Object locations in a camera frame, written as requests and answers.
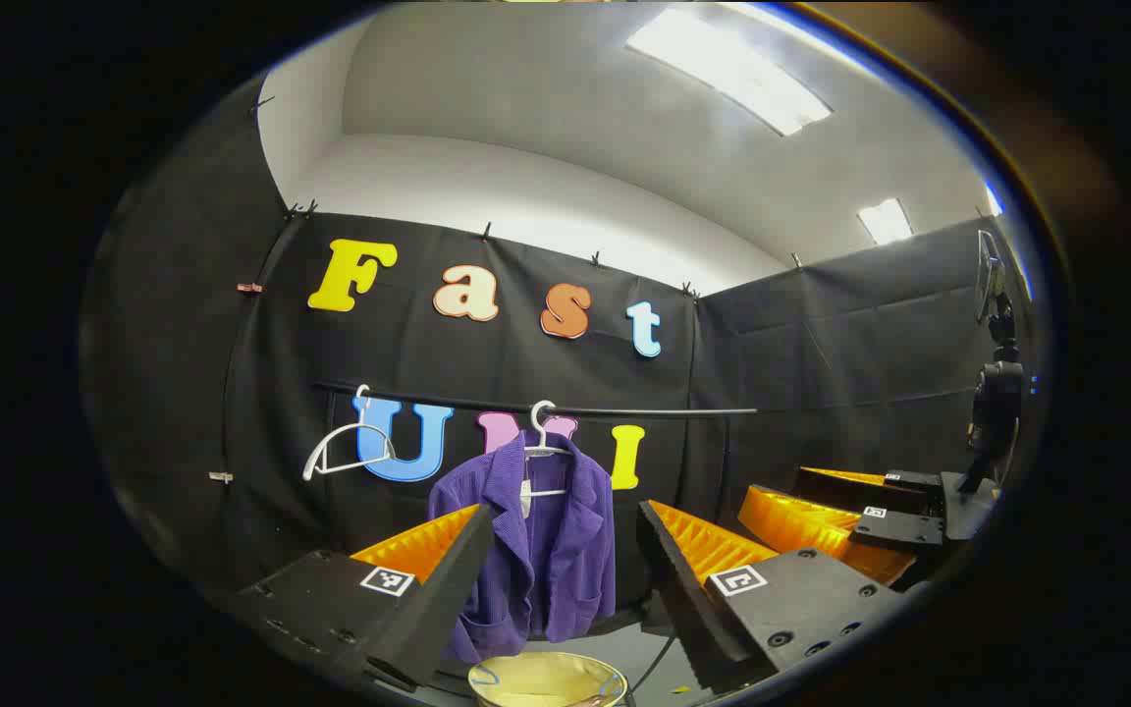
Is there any black backdrop cloth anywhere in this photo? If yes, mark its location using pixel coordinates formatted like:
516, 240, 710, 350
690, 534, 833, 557
80, 79, 1038, 629

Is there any black clothes rack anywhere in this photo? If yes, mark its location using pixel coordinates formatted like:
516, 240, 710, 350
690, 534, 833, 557
314, 381, 759, 417

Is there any purple ribbed jacket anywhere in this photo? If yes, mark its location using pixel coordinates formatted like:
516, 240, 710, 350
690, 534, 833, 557
427, 430, 618, 664

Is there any black cable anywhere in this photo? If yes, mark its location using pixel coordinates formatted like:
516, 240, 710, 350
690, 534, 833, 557
627, 633, 677, 694

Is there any large ceiling light panel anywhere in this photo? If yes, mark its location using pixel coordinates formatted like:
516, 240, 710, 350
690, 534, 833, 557
624, 5, 835, 137

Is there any empty white clothes hanger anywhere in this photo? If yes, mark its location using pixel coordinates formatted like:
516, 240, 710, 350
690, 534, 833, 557
302, 385, 398, 482

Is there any small ceiling light panel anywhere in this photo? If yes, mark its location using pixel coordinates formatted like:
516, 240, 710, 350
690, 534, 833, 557
857, 198, 915, 246

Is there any beige laundry hamper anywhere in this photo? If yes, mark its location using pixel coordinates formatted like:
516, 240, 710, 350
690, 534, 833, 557
467, 651, 629, 707

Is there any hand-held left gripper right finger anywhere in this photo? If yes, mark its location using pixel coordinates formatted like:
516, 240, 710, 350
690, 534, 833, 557
635, 498, 922, 694

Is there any white hanger with tag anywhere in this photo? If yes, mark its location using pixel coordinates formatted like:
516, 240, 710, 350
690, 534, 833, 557
521, 400, 576, 519

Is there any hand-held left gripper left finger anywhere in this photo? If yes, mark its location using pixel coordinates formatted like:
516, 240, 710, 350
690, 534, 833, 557
230, 503, 498, 693

